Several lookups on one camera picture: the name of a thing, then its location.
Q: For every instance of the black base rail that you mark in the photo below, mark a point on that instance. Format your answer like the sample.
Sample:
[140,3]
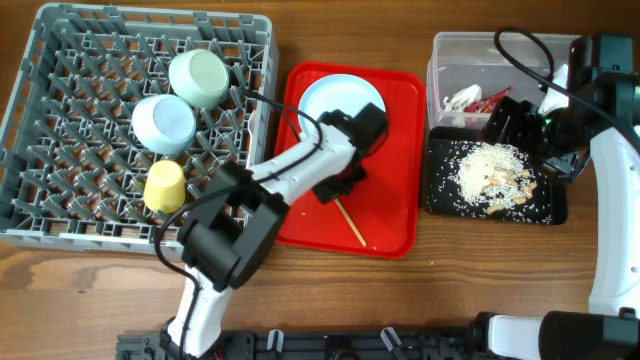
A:
[388,343]

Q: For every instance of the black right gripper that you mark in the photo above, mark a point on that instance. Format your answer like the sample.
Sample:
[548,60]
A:
[524,114]

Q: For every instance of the red wrapper waste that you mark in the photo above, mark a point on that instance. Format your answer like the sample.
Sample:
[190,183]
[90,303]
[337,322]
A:
[487,105]

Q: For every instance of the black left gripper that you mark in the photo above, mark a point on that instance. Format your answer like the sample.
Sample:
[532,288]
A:
[328,193]

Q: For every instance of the wooden chopstick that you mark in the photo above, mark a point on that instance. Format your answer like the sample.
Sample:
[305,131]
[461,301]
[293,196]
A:
[351,223]

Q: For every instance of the grey plastic dishwasher rack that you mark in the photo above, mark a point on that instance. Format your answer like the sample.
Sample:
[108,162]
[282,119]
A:
[72,169]

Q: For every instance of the mint green bowl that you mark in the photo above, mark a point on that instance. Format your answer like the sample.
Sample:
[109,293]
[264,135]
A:
[199,77]

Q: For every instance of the white plastic fork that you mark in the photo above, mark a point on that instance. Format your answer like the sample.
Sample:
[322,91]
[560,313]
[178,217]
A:
[253,139]

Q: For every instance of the light blue plate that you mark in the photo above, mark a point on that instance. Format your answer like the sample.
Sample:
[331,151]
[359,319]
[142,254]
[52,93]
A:
[351,95]

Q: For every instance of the yellow plastic cup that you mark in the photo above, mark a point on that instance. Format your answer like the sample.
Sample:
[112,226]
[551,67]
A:
[165,187]

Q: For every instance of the red plastic tray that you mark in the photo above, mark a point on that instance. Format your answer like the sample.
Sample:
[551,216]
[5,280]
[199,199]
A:
[383,206]

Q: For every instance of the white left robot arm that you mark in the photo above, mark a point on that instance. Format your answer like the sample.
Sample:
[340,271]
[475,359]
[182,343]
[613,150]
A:
[230,230]

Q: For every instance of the clear plastic waste bin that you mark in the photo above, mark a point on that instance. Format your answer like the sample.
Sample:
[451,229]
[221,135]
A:
[462,59]

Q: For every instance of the black waste tray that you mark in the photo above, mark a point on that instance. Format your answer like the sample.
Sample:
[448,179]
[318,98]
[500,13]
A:
[441,195]

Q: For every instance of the light blue small bowl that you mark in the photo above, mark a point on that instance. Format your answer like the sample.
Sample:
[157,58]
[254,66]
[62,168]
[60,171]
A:
[164,124]

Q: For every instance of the pile of white rice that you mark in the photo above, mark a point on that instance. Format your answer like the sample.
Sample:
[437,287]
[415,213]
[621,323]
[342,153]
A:
[484,161]

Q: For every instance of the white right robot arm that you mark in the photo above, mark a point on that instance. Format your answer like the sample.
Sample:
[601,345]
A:
[602,117]

